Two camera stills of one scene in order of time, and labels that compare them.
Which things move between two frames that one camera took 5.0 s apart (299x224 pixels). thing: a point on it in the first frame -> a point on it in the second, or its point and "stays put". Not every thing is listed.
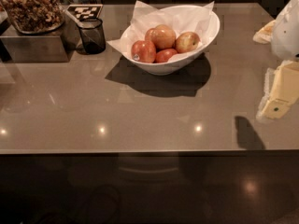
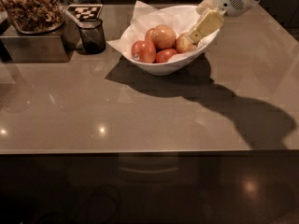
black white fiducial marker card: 84,11 stays put
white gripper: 287,36 -> 231,0
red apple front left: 144,51 stays put
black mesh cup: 92,36 stays put
